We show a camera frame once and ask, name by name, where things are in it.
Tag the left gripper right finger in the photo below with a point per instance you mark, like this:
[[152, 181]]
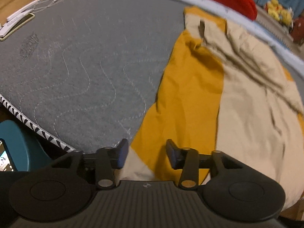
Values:
[[177, 156]]

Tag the yellow plush toy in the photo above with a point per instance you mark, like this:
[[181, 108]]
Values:
[[279, 13]]

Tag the light blue folded sheet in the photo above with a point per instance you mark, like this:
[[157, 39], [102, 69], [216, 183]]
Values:
[[253, 27]]

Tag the phone with green case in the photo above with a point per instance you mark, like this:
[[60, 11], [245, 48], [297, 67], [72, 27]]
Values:
[[7, 31]]

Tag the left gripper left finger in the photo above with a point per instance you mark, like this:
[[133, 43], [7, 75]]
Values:
[[116, 156]]

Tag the beige and mustard jacket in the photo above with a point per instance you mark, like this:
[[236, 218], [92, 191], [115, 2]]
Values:
[[223, 89]]

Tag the teal chair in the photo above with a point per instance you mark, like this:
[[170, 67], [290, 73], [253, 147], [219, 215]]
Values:
[[19, 150]]

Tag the grey quilted mattress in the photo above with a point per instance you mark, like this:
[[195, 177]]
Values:
[[83, 73]]

